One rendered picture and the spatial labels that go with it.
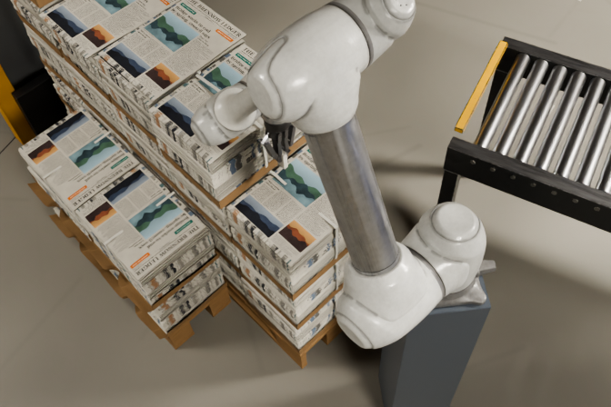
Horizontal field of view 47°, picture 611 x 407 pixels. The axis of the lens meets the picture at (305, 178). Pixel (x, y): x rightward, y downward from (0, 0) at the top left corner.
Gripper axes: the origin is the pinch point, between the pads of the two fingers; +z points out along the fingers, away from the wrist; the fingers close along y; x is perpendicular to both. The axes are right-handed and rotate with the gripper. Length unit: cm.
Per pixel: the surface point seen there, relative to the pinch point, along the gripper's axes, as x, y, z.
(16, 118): -148, 34, 77
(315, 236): 19.6, 6.5, 13.2
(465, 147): 29, -51, 16
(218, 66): -32.8, -5.4, -10.1
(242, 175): -6.4, 10.4, 4.5
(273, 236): 11.1, 15.1, 13.0
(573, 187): 62, -61, 16
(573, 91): 40, -94, 16
